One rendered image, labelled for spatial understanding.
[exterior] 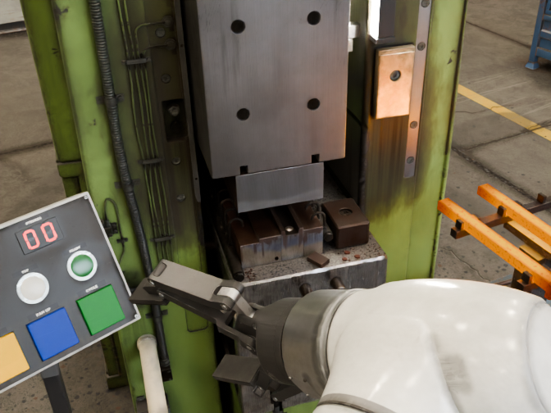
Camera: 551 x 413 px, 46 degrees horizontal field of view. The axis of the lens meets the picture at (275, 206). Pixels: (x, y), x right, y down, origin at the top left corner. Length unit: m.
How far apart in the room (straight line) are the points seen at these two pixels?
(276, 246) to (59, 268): 0.50
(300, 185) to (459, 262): 1.76
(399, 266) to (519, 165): 2.17
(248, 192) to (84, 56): 0.44
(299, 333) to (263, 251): 1.02
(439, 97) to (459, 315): 1.29
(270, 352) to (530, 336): 0.22
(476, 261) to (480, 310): 2.73
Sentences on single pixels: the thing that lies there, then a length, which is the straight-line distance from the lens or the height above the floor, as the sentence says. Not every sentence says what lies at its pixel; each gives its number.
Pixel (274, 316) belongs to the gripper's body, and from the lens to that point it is 0.56.
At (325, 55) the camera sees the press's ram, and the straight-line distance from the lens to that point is 1.35.
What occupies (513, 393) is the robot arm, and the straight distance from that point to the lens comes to 0.41.
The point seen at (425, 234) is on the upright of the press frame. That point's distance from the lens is 1.89.
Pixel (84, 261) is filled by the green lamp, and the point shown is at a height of 1.10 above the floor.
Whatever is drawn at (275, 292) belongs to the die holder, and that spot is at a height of 0.88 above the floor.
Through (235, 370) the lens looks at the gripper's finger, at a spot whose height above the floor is 1.33.
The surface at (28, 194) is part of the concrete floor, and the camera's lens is 3.86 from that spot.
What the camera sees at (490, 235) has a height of 1.04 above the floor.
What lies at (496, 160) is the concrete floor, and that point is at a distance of 4.01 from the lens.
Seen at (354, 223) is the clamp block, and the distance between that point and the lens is 1.58.
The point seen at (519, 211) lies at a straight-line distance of 1.59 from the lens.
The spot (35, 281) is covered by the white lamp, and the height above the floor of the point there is 1.10.
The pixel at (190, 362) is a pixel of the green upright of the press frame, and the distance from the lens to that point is 1.91.
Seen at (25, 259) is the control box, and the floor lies 1.14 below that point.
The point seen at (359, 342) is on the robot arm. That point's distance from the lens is 0.45.
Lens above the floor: 1.87
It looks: 33 degrees down
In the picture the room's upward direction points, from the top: 2 degrees counter-clockwise
